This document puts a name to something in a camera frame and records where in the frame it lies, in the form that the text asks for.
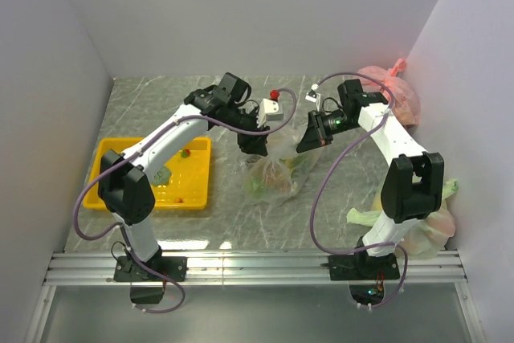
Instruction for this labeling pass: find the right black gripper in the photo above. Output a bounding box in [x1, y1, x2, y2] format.
[296, 109, 357, 153]

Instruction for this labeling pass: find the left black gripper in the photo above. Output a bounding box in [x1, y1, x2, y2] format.
[224, 104, 271, 157]

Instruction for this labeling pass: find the clear plastic bag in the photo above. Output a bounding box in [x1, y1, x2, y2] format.
[242, 125, 322, 207]

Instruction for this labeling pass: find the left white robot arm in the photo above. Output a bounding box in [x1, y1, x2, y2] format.
[98, 72, 269, 280]

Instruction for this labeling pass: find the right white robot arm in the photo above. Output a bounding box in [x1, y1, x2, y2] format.
[296, 78, 444, 279]

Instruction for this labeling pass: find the pink tied plastic bag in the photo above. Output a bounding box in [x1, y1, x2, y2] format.
[357, 59, 421, 127]

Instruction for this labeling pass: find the green fake leaf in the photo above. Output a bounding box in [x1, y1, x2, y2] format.
[151, 166, 172, 186]

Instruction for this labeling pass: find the green plastic bag with fruit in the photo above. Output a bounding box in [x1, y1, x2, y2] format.
[346, 179, 459, 259]

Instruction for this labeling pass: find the yellow plastic tray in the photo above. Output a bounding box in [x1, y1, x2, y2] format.
[83, 137, 212, 211]

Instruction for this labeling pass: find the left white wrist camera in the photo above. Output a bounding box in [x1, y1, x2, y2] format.
[256, 98, 284, 128]

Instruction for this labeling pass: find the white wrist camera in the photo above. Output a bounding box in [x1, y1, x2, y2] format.
[256, 98, 284, 128]
[305, 84, 320, 103]

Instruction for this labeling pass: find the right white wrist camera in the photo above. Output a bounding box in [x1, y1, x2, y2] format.
[305, 84, 320, 103]

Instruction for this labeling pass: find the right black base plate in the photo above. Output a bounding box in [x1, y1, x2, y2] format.
[327, 251, 401, 281]

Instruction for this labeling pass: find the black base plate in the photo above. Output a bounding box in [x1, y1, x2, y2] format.
[327, 251, 401, 281]
[113, 256, 187, 283]

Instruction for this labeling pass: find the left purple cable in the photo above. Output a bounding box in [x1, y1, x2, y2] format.
[73, 88, 298, 315]

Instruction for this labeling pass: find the aluminium mounting rail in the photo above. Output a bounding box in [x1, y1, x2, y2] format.
[43, 250, 467, 287]

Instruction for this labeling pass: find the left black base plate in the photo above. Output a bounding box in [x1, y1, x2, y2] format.
[113, 256, 187, 283]

